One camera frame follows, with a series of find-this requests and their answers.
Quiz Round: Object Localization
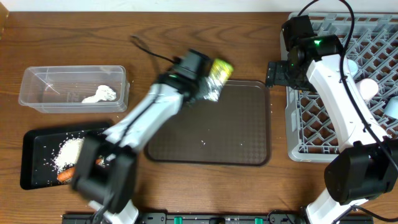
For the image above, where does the grey dishwasher rack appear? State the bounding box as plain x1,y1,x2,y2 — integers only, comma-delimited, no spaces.
285,14,397,162

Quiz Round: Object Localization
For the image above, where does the light blue cup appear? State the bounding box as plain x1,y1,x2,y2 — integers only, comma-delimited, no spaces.
348,59,359,76

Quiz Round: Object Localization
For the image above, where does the white cup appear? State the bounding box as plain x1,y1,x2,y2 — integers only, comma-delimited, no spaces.
356,78,379,102

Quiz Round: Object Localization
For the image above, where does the light blue bowl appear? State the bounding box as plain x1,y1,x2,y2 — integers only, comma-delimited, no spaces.
384,96,398,119

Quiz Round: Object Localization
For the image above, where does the green snack wrapper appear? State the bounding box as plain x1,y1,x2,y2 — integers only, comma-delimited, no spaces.
196,58,234,102

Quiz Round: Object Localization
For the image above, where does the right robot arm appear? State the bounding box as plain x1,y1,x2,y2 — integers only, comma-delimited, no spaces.
266,32,397,223

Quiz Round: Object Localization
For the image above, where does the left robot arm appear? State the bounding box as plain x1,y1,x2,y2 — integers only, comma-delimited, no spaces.
71,73,219,223

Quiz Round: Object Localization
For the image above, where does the white tissue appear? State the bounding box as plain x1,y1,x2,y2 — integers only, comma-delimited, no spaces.
82,85,117,103

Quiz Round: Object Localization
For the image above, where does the white rice pile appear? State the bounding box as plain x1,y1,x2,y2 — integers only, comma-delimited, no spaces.
52,138,85,175

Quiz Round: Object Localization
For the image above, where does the clear plastic bin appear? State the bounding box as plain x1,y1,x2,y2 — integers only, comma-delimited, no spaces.
19,65,130,113

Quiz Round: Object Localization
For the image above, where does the orange carrot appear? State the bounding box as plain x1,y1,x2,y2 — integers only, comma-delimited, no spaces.
56,157,105,183

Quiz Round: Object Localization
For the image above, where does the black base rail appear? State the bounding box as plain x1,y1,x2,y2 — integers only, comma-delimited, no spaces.
61,212,374,224

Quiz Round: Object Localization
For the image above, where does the black tray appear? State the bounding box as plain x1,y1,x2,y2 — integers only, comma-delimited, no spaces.
20,121,111,190

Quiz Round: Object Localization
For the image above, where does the brown serving tray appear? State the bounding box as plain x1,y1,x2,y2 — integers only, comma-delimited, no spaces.
144,80,272,167

